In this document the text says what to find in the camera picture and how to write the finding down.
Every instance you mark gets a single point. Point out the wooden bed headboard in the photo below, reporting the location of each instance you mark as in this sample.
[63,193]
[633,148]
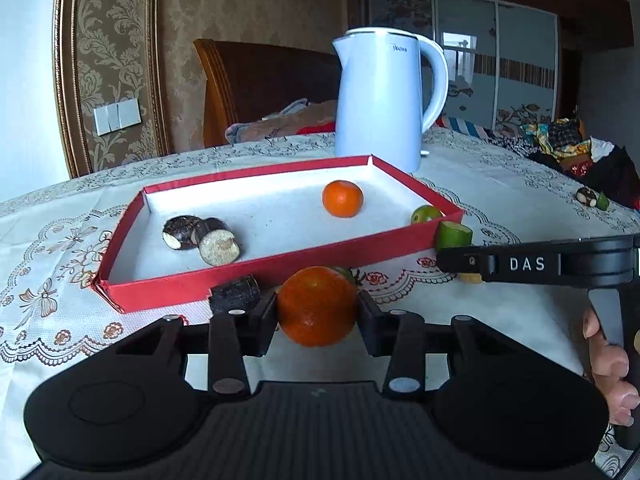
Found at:
[260,85]

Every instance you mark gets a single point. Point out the striped quilt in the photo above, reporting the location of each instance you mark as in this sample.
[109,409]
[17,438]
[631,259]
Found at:
[465,125]

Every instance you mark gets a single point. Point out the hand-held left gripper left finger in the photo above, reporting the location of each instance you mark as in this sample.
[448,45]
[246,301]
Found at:
[262,325]

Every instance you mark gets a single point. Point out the folded cloth on chair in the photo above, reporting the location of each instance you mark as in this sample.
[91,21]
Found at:
[290,122]

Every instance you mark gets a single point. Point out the green lime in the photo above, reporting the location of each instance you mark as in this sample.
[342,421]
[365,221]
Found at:
[424,215]

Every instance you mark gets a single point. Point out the floral sliding door wardrobe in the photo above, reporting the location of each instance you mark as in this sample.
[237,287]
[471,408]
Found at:
[525,35]

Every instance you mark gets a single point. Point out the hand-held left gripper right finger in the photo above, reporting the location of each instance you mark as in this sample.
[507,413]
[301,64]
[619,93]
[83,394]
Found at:
[372,325]

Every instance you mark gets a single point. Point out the dark taro piece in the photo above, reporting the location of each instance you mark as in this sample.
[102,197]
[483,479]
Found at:
[182,227]

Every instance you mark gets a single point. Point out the mandarin orange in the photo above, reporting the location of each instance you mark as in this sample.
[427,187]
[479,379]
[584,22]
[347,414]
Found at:
[317,305]
[342,199]

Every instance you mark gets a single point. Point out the green cucumber piece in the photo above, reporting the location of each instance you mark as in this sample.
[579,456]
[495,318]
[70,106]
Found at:
[452,235]

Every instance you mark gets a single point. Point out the small green piece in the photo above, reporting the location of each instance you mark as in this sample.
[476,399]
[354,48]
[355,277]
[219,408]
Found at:
[602,202]

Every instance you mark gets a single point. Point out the white electric kettle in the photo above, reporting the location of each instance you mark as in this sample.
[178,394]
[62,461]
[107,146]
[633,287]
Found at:
[375,110]

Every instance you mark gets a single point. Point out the white cloth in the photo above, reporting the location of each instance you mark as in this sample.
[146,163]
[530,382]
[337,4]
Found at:
[602,146]

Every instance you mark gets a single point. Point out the person's right hand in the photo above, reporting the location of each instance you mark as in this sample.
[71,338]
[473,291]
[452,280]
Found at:
[612,375]

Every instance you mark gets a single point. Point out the dark cloth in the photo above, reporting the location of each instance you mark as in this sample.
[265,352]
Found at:
[620,180]

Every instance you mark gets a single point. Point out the red shallow tray box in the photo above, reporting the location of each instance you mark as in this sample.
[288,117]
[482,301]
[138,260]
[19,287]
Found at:
[280,210]

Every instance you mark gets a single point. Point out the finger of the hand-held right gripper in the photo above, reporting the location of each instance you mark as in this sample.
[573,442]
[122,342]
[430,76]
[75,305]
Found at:
[465,260]

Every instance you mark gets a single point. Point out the white wall switch panel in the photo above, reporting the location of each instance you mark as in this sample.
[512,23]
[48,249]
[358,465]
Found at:
[117,116]

